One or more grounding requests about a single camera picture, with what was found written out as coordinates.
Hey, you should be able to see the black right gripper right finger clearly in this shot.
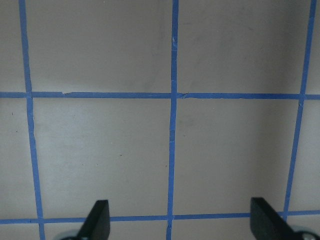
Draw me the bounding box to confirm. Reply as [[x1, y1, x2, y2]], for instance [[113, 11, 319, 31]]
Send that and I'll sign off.
[[249, 197, 304, 240]]

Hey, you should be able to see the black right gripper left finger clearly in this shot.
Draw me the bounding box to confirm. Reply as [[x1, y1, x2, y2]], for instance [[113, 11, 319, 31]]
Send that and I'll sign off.
[[75, 200, 111, 240]]

